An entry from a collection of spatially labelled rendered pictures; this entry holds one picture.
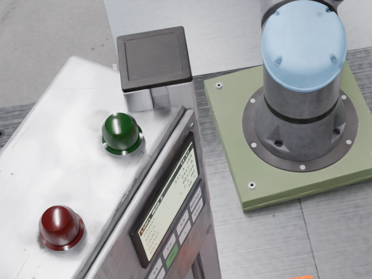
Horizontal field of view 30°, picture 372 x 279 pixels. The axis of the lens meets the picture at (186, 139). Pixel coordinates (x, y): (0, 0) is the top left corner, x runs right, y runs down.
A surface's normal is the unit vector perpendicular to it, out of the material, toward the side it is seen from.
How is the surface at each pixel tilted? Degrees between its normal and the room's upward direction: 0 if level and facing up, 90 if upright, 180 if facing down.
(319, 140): 73
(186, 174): 90
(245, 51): 0
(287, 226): 0
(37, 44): 0
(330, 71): 88
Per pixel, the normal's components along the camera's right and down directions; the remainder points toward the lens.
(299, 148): -0.12, 0.66
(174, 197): 0.88, 0.34
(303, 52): -0.11, -0.40
